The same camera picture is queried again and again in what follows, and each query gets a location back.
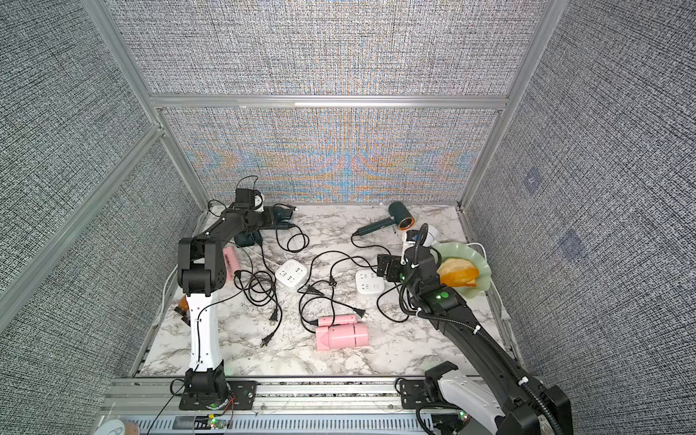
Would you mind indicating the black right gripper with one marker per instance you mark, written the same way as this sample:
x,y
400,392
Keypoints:
x,y
384,265

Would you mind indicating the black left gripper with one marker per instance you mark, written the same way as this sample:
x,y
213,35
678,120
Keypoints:
x,y
270,220

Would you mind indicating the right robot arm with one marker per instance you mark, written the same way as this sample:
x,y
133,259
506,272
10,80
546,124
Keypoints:
x,y
512,400

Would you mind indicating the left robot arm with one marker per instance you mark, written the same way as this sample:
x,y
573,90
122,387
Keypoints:
x,y
203,271

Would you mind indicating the right white power strip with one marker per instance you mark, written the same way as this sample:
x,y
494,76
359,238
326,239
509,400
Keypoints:
x,y
367,282

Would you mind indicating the white power strip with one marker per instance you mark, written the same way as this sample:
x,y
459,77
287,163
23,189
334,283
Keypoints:
x,y
367,282
292,275

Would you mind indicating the dark green hair dryer left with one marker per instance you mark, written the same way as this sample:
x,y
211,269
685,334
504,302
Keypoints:
x,y
248,238

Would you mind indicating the white hair dryer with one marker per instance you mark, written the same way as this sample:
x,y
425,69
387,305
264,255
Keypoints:
x,y
429,236

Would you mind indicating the green hair dryer orange nozzle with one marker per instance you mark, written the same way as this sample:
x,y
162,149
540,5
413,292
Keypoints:
x,y
399,216

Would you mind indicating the left white power strip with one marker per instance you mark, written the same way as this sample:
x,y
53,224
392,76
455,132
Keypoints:
x,y
292,275

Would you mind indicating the light green scalloped plate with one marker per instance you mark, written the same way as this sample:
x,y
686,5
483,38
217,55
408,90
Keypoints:
x,y
466,251

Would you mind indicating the pink hair dryer left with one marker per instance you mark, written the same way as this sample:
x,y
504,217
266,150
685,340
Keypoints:
x,y
231,262

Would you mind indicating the bread roll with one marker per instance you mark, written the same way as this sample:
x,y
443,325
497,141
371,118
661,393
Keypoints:
x,y
458,272

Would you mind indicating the pink folded hair dryer front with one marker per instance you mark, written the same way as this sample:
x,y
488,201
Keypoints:
x,y
340,332

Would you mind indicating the white round object bottom left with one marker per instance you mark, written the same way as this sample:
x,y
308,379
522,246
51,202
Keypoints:
x,y
118,427

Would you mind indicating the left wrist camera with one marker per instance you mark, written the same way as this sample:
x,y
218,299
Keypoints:
x,y
249,199

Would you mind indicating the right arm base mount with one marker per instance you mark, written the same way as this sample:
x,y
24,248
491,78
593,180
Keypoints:
x,y
421,395

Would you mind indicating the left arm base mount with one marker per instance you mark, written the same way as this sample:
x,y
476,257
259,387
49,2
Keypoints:
x,y
210,390

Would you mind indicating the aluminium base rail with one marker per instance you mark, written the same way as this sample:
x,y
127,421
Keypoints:
x,y
284,405

